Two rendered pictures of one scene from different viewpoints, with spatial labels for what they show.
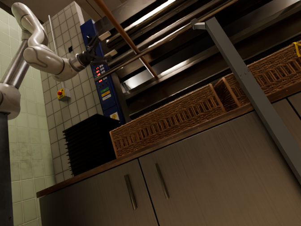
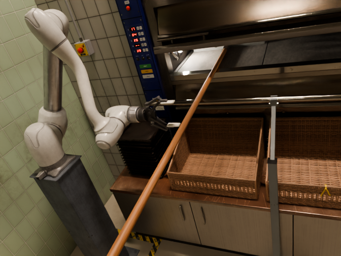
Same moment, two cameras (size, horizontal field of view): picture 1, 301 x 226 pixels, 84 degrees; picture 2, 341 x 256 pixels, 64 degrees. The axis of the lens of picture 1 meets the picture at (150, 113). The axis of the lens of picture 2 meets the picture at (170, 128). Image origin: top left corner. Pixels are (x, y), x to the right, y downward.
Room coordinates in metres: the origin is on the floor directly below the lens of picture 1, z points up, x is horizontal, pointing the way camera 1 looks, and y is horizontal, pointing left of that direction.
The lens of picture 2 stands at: (-0.47, -0.20, 1.84)
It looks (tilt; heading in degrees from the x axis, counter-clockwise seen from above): 30 degrees down; 14
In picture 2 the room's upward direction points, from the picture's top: 15 degrees counter-clockwise
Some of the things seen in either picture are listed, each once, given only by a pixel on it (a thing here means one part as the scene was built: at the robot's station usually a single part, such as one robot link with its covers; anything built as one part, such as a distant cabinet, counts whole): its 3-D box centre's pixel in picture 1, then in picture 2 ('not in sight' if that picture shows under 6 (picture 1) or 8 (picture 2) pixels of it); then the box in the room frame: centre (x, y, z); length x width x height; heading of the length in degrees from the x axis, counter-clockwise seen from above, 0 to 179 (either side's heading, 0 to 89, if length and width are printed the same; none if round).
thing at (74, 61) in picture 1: (79, 62); (136, 114); (0.79, 0.29, 1.19); 0.09 x 0.06 x 0.09; 166
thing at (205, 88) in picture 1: (169, 120); (217, 153); (0.98, -0.09, 0.72); 0.56 x 0.49 x 0.28; 75
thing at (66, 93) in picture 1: (63, 94); (84, 48); (1.42, 0.76, 1.46); 0.10 x 0.07 x 0.10; 75
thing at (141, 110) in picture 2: (88, 56); (147, 114); (0.77, 0.22, 1.19); 0.09 x 0.07 x 0.08; 76
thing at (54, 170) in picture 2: not in sight; (51, 164); (0.65, 0.83, 1.03); 0.22 x 0.18 x 0.06; 163
